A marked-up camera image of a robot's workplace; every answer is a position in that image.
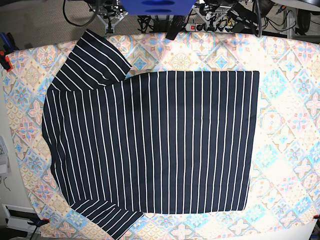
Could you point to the white power strip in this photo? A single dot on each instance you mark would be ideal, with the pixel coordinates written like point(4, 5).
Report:
point(202, 27)

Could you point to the orange black clamp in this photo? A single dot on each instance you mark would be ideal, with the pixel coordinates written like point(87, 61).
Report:
point(37, 223)
point(9, 47)

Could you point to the orange clamp bottom right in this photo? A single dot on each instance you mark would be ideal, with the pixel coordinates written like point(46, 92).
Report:
point(316, 217)

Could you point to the white box at left edge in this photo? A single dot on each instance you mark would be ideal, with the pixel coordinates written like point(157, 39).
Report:
point(5, 169)

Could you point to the black remote control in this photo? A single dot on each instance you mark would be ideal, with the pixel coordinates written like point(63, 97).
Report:
point(175, 27)

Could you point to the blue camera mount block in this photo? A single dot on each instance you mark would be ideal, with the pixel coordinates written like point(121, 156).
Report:
point(158, 7)

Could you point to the patterned pastel tablecloth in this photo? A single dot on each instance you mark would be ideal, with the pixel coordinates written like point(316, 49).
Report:
point(284, 190)

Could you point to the orange black clamp bottom left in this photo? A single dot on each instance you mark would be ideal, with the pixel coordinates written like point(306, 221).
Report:
point(37, 223)

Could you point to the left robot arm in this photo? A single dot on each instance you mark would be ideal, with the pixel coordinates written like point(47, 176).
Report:
point(227, 16)

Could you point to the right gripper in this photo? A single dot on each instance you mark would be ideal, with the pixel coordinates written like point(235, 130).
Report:
point(110, 22)

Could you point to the navy white striped T-shirt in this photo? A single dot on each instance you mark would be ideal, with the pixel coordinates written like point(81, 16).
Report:
point(168, 142)

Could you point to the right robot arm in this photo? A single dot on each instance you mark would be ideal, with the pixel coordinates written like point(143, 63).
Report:
point(109, 12)

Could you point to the white vent panel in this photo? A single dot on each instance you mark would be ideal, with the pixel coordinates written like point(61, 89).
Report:
point(17, 217)

